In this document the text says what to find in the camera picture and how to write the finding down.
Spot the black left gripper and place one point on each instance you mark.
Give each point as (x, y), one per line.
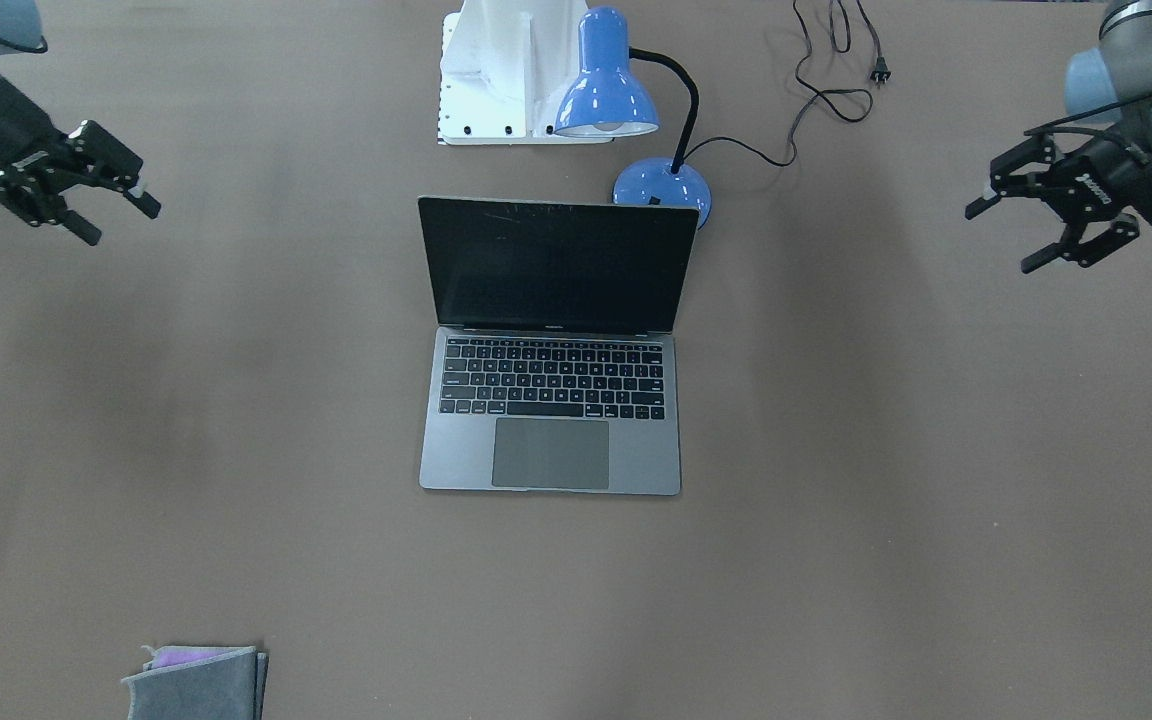
(1139, 188)

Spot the grey laptop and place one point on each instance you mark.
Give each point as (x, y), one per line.
(554, 363)

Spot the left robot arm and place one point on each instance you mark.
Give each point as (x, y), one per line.
(1109, 86)

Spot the blue desk lamp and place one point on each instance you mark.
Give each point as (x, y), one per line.
(607, 100)

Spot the folded grey cloth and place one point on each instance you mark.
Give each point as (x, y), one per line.
(199, 682)

